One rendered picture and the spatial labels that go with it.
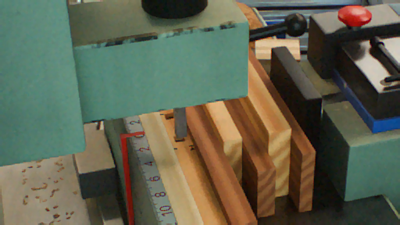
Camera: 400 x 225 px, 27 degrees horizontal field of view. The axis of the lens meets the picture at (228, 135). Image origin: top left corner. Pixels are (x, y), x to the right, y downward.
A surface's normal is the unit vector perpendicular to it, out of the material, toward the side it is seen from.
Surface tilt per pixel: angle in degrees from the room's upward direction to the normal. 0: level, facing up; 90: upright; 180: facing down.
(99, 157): 0
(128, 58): 90
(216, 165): 0
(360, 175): 90
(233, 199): 0
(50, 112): 90
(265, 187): 90
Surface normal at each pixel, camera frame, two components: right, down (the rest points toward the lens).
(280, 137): 0.29, 0.56
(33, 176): 0.00, -0.81
